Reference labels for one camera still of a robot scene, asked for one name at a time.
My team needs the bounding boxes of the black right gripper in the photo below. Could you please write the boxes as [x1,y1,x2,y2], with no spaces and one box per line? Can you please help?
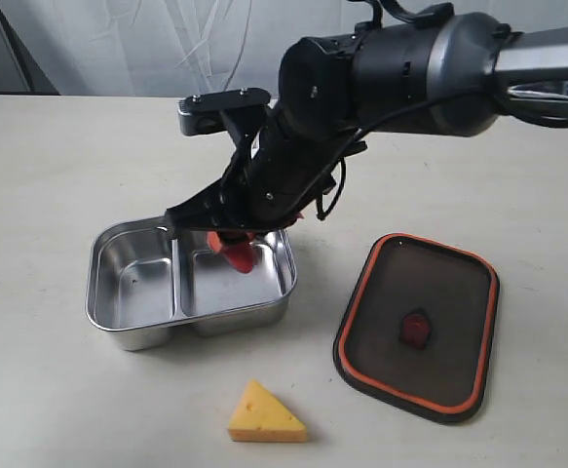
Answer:
[165,105,354,253]

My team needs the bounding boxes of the red toy sausage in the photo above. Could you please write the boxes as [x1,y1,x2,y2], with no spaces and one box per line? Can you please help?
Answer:
[218,233,255,274]

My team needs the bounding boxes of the stainless steel lunch box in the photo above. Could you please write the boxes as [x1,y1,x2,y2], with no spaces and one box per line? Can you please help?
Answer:
[86,217,297,351]

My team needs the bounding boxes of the yellow toy cheese wedge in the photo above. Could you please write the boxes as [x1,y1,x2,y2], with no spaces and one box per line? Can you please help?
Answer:
[227,379,308,443]

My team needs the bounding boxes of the dark transparent box lid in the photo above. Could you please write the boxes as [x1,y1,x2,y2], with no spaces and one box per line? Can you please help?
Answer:
[332,233,500,424]

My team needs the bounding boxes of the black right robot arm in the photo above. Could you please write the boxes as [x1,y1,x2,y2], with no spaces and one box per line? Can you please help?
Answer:
[165,3,568,244]

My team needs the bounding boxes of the grey backdrop curtain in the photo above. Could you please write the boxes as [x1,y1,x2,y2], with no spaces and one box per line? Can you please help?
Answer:
[0,0,568,101]

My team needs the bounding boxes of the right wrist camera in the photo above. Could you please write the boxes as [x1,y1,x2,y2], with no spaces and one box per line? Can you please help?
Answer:
[178,88,271,141]

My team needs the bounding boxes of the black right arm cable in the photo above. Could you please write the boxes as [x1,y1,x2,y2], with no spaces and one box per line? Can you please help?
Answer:
[312,0,568,221]

